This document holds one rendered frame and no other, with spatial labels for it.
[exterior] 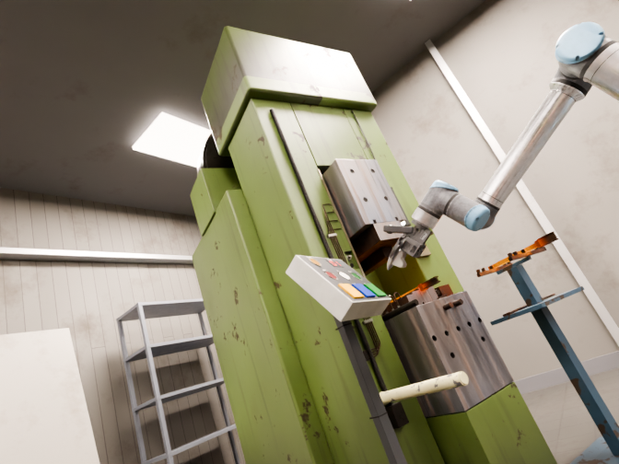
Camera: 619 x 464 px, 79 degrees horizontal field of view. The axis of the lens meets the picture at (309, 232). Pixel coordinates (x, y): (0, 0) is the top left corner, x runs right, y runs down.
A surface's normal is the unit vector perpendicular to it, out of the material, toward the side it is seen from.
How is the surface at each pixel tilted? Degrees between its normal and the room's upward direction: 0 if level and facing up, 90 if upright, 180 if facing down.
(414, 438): 90
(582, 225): 90
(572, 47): 83
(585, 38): 83
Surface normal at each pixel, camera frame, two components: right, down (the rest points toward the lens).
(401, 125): -0.59, -0.09
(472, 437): -0.82, 0.10
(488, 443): 0.46, -0.48
